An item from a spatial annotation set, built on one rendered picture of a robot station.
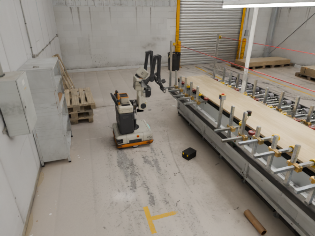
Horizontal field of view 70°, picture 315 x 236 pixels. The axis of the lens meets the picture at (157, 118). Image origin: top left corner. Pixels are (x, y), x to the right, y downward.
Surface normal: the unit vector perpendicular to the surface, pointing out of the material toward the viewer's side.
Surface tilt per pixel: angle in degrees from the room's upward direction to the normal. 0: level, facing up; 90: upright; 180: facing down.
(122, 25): 90
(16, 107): 90
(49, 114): 90
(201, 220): 0
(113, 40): 90
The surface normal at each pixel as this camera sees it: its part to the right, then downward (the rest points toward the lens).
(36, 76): 0.29, 0.40
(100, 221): 0.00, -0.90
